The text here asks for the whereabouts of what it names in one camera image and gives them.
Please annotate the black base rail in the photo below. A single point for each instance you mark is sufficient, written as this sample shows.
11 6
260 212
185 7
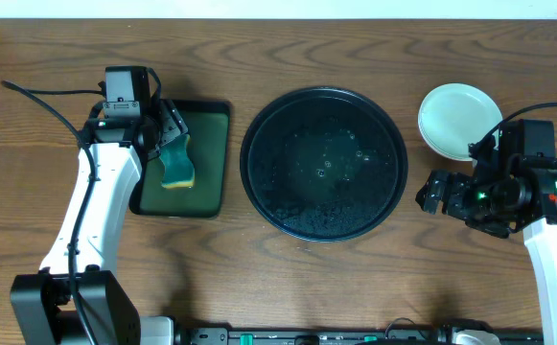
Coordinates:
278 335

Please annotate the round black serving tray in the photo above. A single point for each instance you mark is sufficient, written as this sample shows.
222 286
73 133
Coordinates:
324 164

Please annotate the green and yellow sponge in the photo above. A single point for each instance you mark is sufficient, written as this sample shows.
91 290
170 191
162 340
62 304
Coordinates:
179 170

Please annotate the mint green plate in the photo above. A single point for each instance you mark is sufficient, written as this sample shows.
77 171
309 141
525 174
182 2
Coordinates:
455 115
441 152

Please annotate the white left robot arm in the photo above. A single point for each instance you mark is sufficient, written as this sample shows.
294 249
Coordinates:
75 297

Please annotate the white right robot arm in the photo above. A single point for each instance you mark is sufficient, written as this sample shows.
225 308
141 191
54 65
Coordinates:
513 190

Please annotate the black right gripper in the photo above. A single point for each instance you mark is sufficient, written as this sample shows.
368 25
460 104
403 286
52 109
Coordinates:
452 193

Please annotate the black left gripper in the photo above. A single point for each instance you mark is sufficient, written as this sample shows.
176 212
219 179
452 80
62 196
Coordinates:
174 126

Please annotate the mint green plate front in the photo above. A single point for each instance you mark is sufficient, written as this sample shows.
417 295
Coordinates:
455 115

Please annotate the black rectangular water tray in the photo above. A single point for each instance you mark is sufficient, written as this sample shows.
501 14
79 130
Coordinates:
209 124

